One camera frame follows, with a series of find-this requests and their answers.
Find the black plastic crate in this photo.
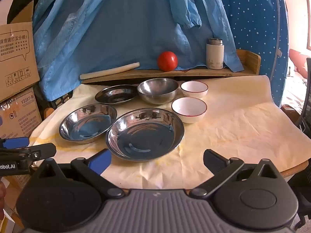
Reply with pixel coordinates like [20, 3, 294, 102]
[39, 89, 74, 121]

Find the blue work coat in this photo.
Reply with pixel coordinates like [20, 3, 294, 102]
[32, 0, 244, 102]

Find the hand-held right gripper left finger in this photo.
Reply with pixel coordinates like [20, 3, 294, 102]
[33, 149, 125, 198]

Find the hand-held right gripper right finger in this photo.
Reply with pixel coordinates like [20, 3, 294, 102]
[190, 149, 281, 198]

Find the person's left hand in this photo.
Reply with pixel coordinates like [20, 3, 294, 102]
[0, 182, 6, 210]

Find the black mesh office chair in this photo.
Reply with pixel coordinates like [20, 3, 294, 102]
[287, 58, 311, 226]

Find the red tomato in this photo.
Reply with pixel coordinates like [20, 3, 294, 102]
[157, 51, 178, 72]

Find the deep steel bowl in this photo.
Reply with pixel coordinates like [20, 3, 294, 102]
[137, 78, 180, 105]

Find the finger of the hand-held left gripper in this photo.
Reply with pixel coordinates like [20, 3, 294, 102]
[23, 143, 57, 162]
[0, 137, 30, 149]

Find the blue dotted cloth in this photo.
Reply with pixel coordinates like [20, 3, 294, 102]
[215, 0, 290, 108]

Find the white thermos flask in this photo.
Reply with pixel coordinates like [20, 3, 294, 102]
[206, 37, 224, 70]

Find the wooden cutting board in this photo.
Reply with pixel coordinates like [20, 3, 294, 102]
[82, 49, 262, 86]

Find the printed cardboard box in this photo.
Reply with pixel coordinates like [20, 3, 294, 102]
[0, 1, 41, 103]

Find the medium steel plate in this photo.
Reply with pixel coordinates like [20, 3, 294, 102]
[59, 103, 118, 144]

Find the cream table paper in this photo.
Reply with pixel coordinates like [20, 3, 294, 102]
[31, 75, 309, 190]

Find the taped cardboard box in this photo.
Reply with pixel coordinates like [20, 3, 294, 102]
[0, 87, 43, 140]

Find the small steel plate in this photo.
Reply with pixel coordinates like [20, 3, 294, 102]
[94, 84, 139, 105]

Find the white bowl with red rim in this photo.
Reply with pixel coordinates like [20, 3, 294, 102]
[171, 97, 208, 124]
[180, 81, 209, 99]

